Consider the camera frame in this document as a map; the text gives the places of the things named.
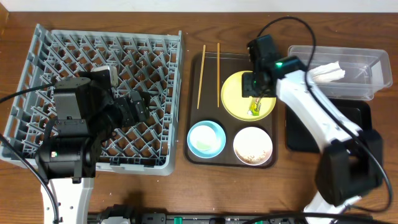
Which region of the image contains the green yellow snack wrapper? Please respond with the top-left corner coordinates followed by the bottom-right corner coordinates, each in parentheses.
top-left (248, 97), bottom-right (262, 116)

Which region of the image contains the pink white bowl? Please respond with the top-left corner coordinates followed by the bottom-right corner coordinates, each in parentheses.
top-left (233, 127), bottom-right (273, 166)

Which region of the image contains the white napkin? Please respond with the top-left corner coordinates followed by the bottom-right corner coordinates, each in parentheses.
top-left (308, 61), bottom-right (346, 83)

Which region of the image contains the white paper cup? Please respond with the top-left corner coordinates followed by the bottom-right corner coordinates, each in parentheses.
top-left (190, 125), bottom-right (217, 151)

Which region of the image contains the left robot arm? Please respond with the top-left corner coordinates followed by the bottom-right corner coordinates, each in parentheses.
top-left (35, 66), bottom-right (152, 223)

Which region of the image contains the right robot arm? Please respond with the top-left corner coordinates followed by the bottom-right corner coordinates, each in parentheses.
top-left (242, 35), bottom-right (387, 223)

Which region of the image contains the grey dishwasher rack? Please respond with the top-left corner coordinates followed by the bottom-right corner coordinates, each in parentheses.
top-left (1, 25), bottom-right (184, 176)

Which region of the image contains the black waste tray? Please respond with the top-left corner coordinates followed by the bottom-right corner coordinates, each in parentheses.
top-left (285, 98), bottom-right (376, 154)

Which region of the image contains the yellow plate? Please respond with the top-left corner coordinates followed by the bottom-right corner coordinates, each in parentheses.
top-left (221, 70), bottom-right (276, 121)

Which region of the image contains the dark brown tray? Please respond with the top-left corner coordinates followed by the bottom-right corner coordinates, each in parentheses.
top-left (184, 52), bottom-right (278, 169)

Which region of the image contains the light blue bowl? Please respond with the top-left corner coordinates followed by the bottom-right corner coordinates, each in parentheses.
top-left (187, 120), bottom-right (226, 159)

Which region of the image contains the clear plastic bin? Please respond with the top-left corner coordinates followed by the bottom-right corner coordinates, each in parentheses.
top-left (276, 45), bottom-right (393, 101)

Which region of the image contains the black equipment bar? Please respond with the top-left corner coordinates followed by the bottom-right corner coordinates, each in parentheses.
top-left (86, 205), bottom-right (377, 224)

